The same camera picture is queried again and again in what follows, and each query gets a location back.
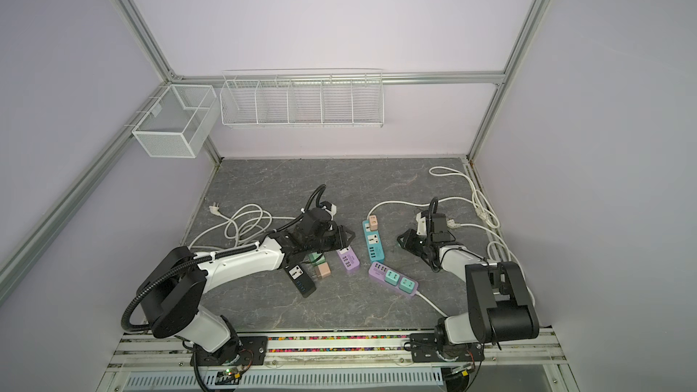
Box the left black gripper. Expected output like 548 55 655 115
307 225 357 254

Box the green plug adapter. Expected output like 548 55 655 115
309 253 326 264

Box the black power strip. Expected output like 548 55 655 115
284 264 317 299

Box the teal power strip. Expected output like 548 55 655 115
362 220 385 263

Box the purple power strip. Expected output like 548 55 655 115
368 261 419 297
337 246 360 273

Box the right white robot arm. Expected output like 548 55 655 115
398 211 540 362

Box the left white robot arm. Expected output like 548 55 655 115
121 185 356 354

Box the white mesh box basket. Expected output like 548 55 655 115
132 85 221 159

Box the white power cable with plug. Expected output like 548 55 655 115
184 202 298 254

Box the long white cable right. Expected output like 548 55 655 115
366 165 537 306

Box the white wire shelf basket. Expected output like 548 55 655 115
220 68 385 128

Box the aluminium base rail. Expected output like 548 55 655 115
98 328 578 391

